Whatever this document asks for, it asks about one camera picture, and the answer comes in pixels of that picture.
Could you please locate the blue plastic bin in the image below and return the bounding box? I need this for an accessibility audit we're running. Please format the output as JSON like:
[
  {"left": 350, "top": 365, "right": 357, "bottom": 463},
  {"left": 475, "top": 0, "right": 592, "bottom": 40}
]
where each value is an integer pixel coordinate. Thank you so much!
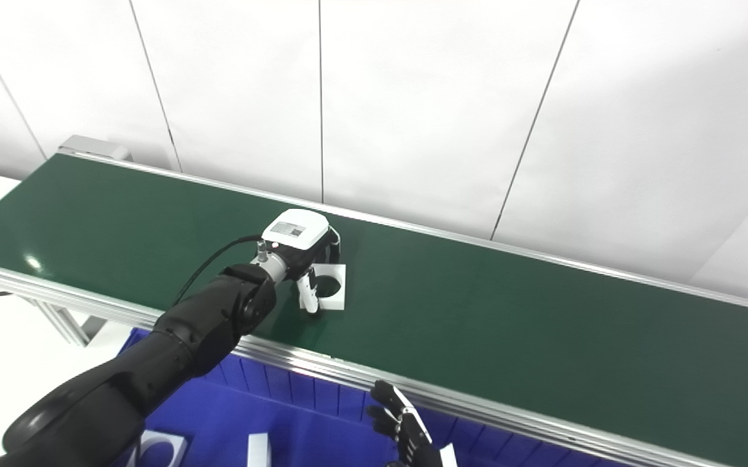
[
  {"left": 374, "top": 402, "right": 614, "bottom": 467},
  {"left": 111, "top": 328, "right": 381, "bottom": 467}
]

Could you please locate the white square part round hole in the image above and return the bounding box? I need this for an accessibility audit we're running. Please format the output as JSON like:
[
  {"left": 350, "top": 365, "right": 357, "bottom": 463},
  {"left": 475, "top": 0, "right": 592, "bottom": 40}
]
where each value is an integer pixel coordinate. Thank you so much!
[
  {"left": 129, "top": 429, "right": 188, "bottom": 467},
  {"left": 309, "top": 263, "right": 347, "bottom": 311}
]

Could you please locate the grey conveyor motor housing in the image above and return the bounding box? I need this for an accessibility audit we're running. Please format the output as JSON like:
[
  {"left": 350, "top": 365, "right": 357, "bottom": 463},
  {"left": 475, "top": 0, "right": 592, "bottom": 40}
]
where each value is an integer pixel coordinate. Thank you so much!
[{"left": 58, "top": 135, "right": 132, "bottom": 162}]

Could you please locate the green conveyor belt aluminium frame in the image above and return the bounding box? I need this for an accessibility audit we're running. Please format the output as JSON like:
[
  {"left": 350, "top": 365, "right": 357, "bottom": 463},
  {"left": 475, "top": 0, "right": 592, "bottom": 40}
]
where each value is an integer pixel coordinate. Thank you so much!
[{"left": 0, "top": 150, "right": 748, "bottom": 467}]

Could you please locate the aluminium conveyor support leg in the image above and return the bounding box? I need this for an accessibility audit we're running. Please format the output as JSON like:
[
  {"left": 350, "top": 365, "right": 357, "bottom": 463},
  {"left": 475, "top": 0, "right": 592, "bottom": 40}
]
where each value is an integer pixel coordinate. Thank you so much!
[{"left": 27, "top": 298, "right": 106, "bottom": 348}]

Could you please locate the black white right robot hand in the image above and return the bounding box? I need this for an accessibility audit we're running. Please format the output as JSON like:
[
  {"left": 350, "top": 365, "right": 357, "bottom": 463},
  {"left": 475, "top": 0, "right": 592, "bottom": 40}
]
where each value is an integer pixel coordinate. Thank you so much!
[{"left": 368, "top": 380, "right": 459, "bottom": 467}]

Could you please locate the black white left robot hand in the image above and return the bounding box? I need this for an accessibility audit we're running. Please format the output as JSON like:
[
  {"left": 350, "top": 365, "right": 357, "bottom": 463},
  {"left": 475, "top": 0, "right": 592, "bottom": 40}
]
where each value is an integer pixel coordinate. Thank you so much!
[{"left": 259, "top": 208, "right": 344, "bottom": 320}]

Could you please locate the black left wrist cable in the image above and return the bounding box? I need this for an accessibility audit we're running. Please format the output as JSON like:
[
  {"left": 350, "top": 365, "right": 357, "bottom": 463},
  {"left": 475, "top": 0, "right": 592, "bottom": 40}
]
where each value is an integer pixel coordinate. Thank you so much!
[{"left": 170, "top": 235, "right": 271, "bottom": 309}]

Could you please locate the white rectangular block part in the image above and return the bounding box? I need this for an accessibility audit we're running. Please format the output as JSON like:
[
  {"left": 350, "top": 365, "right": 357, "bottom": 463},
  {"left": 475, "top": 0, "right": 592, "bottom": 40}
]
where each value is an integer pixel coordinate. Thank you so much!
[{"left": 247, "top": 433, "right": 271, "bottom": 467}]

